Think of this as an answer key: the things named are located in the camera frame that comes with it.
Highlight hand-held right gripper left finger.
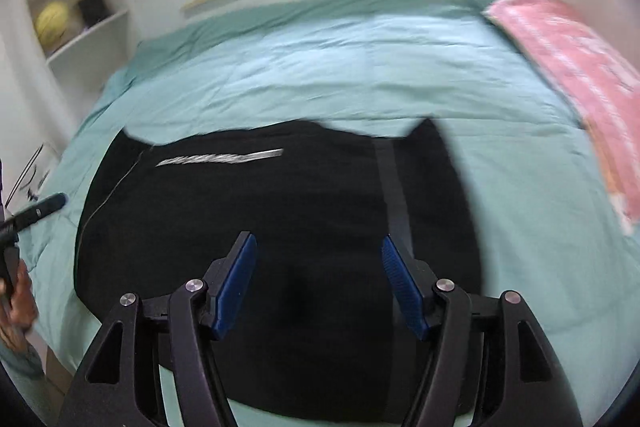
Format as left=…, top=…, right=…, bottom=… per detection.
left=57, top=231, right=258, bottom=427

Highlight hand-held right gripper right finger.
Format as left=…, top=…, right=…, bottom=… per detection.
left=381, top=234, right=585, bottom=427

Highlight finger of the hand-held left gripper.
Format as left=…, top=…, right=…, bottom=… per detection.
left=14, top=193, right=68, bottom=230

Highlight black object on shelf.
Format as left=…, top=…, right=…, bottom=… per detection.
left=77, top=0, right=111, bottom=28

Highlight person's left forearm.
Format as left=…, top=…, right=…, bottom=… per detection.
left=0, top=319, right=47, bottom=390

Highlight pink printed blanket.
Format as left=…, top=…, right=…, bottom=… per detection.
left=482, top=0, right=640, bottom=235

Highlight yellow ball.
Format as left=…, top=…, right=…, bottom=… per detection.
left=34, top=2, right=70, bottom=48

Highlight teal bed quilt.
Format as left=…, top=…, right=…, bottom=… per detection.
left=30, top=0, right=640, bottom=427

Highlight person's left hand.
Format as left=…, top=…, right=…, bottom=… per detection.
left=9, top=257, right=41, bottom=333

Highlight black pants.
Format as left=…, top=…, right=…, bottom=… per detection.
left=74, top=118, right=483, bottom=425

